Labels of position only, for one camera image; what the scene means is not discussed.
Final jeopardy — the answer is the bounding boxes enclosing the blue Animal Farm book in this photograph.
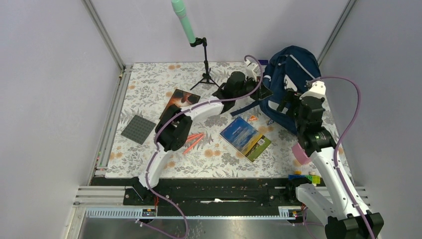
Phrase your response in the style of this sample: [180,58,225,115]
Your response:
[220,117,272,162]

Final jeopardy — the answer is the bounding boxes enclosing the navy blue backpack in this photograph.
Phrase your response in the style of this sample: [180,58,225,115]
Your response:
[230,45,321,134]

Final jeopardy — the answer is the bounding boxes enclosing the Three Days to See book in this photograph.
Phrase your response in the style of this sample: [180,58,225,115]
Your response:
[159,89,201,119]

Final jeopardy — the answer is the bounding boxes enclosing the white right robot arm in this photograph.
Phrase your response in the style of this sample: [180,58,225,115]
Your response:
[281,90,384,239]

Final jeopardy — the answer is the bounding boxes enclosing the orange pen upper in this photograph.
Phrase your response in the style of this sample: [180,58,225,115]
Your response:
[187,133,203,141]

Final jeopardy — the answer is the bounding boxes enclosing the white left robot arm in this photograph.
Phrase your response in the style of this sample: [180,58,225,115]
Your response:
[133,71,264,205]

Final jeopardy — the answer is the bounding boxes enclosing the aluminium frame rail right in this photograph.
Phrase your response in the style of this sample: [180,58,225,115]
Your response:
[317,0,358,66]

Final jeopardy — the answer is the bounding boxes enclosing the aluminium frame rail left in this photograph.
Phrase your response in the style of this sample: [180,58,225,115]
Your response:
[82,0,129,179]

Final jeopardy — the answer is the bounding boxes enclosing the grey studded building baseplate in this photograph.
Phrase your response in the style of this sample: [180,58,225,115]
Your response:
[121,115,156,145]

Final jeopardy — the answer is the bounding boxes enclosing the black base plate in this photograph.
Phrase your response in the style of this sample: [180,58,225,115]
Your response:
[91,177,302,216]

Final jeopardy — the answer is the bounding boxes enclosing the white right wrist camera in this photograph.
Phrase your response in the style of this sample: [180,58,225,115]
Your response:
[299,81,326,100]

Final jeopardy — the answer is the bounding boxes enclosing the aluminium frame rail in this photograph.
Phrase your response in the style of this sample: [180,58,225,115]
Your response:
[82,0,129,179]
[317,0,358,66]

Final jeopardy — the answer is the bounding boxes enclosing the green microphone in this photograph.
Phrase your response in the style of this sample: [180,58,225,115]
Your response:
[171,0,196,47]

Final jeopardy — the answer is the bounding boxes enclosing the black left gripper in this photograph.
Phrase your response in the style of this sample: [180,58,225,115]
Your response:
[233,74,272,101]

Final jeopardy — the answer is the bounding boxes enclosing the pink tape roll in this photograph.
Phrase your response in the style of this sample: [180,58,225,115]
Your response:
[292,143,312,165]

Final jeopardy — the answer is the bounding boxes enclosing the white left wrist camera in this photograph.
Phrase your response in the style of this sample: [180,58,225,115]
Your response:
[245,61,259,81]

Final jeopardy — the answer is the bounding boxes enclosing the orange triangle sticker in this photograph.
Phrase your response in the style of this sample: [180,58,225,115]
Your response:
[248,115,258,121]

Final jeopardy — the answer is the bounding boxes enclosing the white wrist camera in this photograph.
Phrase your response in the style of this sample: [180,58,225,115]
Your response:
[245,61,259,81]
[299,81,326,100]

